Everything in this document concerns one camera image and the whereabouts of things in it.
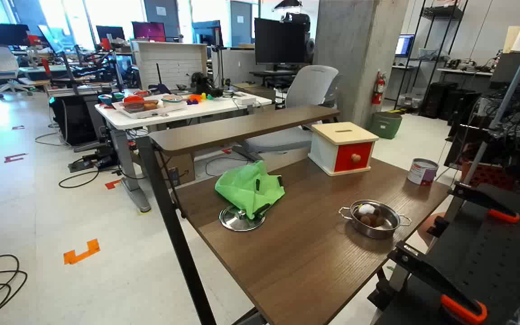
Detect brown white item in pot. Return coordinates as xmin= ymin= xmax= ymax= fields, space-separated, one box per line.
xmin=355 ymin=203 xmax=380 ymax=221

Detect orange floor tape marker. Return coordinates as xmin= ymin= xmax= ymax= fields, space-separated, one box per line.
xmin=61 ymin=237 xmax=102 ymax=268

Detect black metal shelf rack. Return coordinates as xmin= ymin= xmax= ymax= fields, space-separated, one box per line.
xmin=393 ymin=0 xmax=470 ymax=112

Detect black clamp orange handle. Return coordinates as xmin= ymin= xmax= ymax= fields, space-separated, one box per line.
xmin=449 ymin=179 xmax=520 ymax=226
xmin=387 ymin=242 xmax=490 ymax=325

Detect steel pot with handles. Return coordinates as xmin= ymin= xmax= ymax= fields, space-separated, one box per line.
xmin=337 ymin=199 xmax=411 ymax=242

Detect white standing desk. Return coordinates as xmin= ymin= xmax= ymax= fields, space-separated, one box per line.
xmin=93 ymin=89 xmax=274 ymax=215

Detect green cloth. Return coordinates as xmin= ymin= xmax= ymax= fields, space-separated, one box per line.
xmin=212 ymin=159 xmax=286 ymax=223

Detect wooden box red drawer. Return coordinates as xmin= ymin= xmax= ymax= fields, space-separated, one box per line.
xmin=306 ymin=121 xmax=380 ymax=179

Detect black coiled floor cable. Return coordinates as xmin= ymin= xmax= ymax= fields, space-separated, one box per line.
xmin=0 ymin=253 xmax=28 ymax=325

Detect wooden bench black frame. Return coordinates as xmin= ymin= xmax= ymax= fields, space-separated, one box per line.
xmin=135 ymin=105 xmax=340 ymax=325

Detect red orange toy tray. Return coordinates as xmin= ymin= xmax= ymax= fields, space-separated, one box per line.
xmin=118 ymin=91 xmax=162 ymax=114

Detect grey office chair white base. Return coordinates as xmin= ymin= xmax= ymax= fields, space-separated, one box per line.
xmin=241 ymin=64 xmax=340 ymax=163

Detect red fire extinguisher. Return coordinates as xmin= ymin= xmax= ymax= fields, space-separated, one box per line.
xmin=369 ymin=69 xmax=387 ymax=109

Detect green basket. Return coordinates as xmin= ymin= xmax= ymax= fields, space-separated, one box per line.
xmin=368 ymin=109 xmax=405 ymax=143

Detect large black monitor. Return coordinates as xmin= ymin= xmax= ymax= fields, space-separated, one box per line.
xmin=252 ymin=17 xmax=310 ymax=67

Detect red perforated crate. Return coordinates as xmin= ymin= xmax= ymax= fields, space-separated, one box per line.
xmin=460 ymin=159 xmax=508 ymax=192

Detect round silver lid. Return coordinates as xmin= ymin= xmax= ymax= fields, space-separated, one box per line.
xmin=216 ymin=205 xmax=268 ymax=235

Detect monitor with blue screen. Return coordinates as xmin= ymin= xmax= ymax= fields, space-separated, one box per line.
xmin=189 ymin=19 xmax=223 ymax=49

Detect small lit screen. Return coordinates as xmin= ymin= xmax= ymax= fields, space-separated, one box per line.
xmin=393 ymin=33 xmax=416 ymax=60

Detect colourful small toys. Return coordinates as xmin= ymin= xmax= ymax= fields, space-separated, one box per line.
xmin=183 ymin=91 xmax=223 ymax=107

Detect monitor with pink screen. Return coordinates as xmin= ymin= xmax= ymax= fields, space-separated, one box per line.
xmin=129 ymin=20 xmax=167 ymax=44

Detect white partition panel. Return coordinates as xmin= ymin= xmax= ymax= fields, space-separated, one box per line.
xmin=129 ymin=40 xmax=209 ymax=93

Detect grey metal pole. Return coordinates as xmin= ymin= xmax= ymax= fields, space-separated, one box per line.
xmin=461 ymin=10 xmax=520 ymax=185

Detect black device on desk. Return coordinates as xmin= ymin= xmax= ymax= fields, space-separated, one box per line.
xmin=187 ymin=71 xmax=214 ymax=96

